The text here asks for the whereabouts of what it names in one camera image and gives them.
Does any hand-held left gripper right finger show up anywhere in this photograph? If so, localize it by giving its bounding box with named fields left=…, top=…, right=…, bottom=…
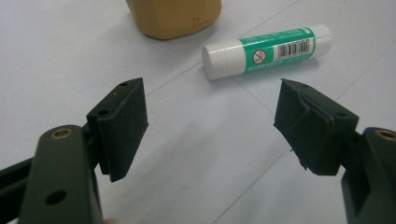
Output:
left=274, top=78, right=360, bottom=176

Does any tan round cup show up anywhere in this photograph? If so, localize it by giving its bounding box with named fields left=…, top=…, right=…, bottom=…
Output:
left=125, top=0, right=222, bottom=41

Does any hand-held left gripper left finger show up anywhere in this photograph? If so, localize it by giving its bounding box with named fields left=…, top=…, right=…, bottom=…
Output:
left=86, top=77, right=149, bottom=183

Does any white table cover sheet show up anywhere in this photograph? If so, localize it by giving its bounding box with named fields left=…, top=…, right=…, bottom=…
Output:
left=0, top=0, right=396, bottom=224

